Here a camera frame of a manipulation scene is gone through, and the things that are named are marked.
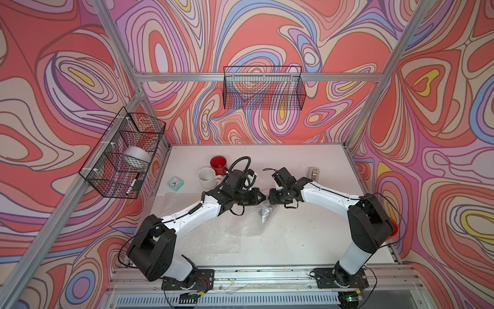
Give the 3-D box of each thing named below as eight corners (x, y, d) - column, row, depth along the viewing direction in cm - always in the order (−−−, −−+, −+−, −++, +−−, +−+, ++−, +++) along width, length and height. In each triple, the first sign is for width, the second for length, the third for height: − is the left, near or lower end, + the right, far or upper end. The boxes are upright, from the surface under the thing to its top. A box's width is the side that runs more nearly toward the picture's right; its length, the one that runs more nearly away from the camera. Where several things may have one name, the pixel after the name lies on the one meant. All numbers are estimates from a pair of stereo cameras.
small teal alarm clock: (168, 186, 103) (166, 183, 101) (176, 178, 106) (175, 175, 104) (176, 192, 101) (175, 189, 99) (184, 183, 104) (183, 180, 102)
